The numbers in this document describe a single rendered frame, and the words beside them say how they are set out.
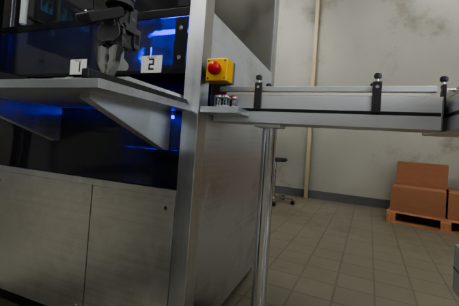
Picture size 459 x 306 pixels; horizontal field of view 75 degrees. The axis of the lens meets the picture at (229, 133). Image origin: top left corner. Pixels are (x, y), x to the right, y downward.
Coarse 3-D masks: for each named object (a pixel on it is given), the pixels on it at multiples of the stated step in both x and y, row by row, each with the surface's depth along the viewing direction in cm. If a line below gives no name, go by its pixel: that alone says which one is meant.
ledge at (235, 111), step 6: (204, 108) 94; (210, 108) 93; (216, 108) 93; (222, 108) 92; (228, 108) 91; (234, 108) 90; (240, 108) 92; (210, 114) 100; (216, 114) 99; (222, 114) 97; (228, 114) 96; (234, 114) 94; (240, 114) 93; (246, 114) 97
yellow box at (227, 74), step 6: (210, 60) 94; (216, 60) 93; (222, 60) 92; (228, 60) 92; (222, 66) 92; (228, 66) 92; (234, 66) 97; (222, 72) 92; (228, 72) 93; (234, 72) 98; (210, 78) 93; (216, 78) 93; (222, 78) 92; (228, 78) 93; (216, 84) 99; (222, 84) 98; (228, 84) 97
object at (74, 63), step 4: (72, 60) 116; (76, 60) 115; (80, 60) 114; (84, 60) 114; (72, 64) 116; (76, 64) 115; (84, 64) 114; (72, 68) 116; (76, 68) 115; (80, 68) 114; (72, 72) 116; (76, 72) 115; (80, 72) 114
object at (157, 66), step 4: (144, 56) 104; (148, 56) 103; (152, 56) 102; (156, 56) 102; (160, 56) 101; (144, 60) 103; (148, 60) 103; (152, 60) 102; (156, 60) 102; (160, 60) 101; (144, 64) 103; (148, 64) 103; (156, 64) 101; (160, 64) 101; (144, 68) 103; (156, 68) 101; (160, 68) 101; (144, 72) 103; (148, 72) 103; (152, 72) 102; (156, 72) 101
